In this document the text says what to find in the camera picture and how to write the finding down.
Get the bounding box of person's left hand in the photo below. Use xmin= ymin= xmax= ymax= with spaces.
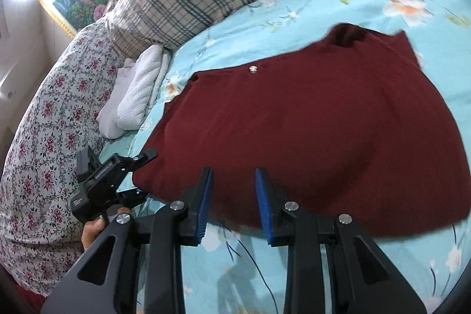
xmin=82 ymin=218 xmax=110 ymax=251

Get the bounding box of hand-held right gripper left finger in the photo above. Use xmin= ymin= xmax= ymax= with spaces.
xmin=40 ymin=167 xmax=215 ymax=314

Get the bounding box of pink floral quilt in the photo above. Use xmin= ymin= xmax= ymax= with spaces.
xmin=0 ymin=20 xmax=126 ymax=296

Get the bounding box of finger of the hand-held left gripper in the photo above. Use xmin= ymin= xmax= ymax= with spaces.
xmin=127 ymin=149 xmax=158 ymax=173
xmin=117 ymin=188 xmax=148 ymax=208

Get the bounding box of maroon knit sweater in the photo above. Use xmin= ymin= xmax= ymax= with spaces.
xmin=132 ymin=23 xmax=471 ymax=239

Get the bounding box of light blue floral bedsheet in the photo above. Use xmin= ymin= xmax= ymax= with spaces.
xmin=99 ymin=0 xmax=471 ymax=314

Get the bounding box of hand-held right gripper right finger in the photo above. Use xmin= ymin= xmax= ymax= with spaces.
xmin=256 ymin=168 xmax=427 ymax=314

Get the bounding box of white textured towel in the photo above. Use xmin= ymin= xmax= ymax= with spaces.
xmin=96 ymin=44 xmax=172 ymax=139

